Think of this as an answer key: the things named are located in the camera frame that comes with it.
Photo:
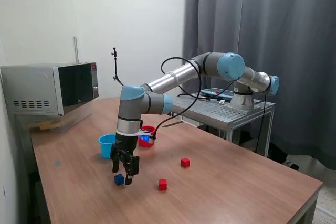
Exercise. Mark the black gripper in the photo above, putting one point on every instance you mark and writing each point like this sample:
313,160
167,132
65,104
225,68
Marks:
126,144

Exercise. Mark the small blue cube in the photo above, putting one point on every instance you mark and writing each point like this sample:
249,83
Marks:
119,180

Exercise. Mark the small red cube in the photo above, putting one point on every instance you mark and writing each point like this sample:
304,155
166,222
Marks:
162,185
185,162

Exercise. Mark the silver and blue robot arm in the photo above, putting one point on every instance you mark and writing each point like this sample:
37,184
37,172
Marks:
170,77

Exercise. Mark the blue plastic cup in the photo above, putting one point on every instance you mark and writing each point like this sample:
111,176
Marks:
105,145

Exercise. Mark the red plastic cup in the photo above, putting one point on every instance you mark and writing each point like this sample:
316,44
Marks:
149,144

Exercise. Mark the wooden block stack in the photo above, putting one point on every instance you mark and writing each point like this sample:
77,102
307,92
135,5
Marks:
42,125

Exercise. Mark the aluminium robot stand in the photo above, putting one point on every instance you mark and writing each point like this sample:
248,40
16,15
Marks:
228,115

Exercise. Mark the silver microwave oven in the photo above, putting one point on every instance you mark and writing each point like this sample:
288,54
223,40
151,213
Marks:
34,87

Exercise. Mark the blue teach pendant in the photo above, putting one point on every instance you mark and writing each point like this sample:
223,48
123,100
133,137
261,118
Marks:
223,93

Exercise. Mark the grey curtain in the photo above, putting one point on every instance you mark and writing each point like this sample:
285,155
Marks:
302,37

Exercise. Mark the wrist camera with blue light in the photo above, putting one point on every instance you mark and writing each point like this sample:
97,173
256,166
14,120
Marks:
144,138

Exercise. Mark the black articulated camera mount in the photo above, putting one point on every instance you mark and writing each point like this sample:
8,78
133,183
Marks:
115,64

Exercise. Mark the white wall pipe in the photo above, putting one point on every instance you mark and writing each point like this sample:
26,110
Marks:
75,51

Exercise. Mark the grey table frame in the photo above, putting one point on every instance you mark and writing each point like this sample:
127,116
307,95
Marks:
309,208

